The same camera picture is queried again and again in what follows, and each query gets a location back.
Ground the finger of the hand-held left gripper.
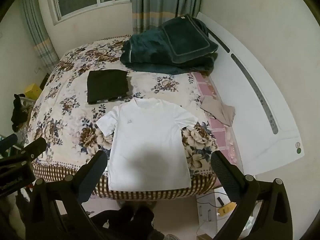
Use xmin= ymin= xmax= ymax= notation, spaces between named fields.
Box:
xmin=0 ymin=133 xmax=19 ymax=153
xmin=0 ymin=138 xmax=48 ymax=172

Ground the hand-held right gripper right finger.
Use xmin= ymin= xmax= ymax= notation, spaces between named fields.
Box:
xmin=210 ymin=151 xmax=294 ymax=240

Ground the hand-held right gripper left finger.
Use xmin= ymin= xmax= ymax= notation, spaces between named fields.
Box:
xmin=25 ymin=150 xmax=109 ymax=240

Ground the white t-shirt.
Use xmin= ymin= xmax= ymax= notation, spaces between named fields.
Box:
xmin=96 ymin=98 xmax=198 ymax=192

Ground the black cloth on rack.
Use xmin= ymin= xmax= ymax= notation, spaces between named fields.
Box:
xmin=10 ymin=94 xmax=31 ymax=133

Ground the yellow device on floor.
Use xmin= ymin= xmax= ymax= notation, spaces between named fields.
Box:
xmin=217 ymin=202 xmax=237 ymax=217

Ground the floral bedspread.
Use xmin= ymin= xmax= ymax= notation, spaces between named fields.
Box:
xmin=27 ymin=34 xmax=218 ymax=200

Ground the white plastic rack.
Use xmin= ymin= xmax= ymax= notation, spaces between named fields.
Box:
xmin=20 ymin=96 xmax=36 ymax=112

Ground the pink checked bed sheet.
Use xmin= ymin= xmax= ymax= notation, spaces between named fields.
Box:
xmin=192 ymin=72 xmax=240 ymax=173

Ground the white bed headboard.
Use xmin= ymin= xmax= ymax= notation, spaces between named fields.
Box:
xmin=195 ymin=11 xmax=303 ymax=175

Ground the yellow box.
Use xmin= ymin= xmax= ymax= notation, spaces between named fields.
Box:
xmin=24 ymin=83 xmax=43 ymax=100

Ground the beige cloth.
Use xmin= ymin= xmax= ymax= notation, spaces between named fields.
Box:
xmin=201 ymin=97 xmax=236 ymax=127

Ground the black folded garment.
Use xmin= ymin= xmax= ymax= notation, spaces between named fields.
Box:
xmin=87 ymin=69 xmax=129 ymax=105

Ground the narrow teal striped curtain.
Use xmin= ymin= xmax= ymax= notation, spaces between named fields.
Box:
xmin=20 ymin=0 xmax=60 ymax=74

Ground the dark green plush blanket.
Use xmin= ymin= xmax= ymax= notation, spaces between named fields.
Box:
xmin=119 ymin=15 xmax=219 ymax=75

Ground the wide teal striped curtain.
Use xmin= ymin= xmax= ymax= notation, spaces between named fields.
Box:
xmin=131 ymin=0 xmax=205 ymax=34

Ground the black cable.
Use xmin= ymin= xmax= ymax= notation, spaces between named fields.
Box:
xmin=196 ymin=192 xmax=227 ymax=208

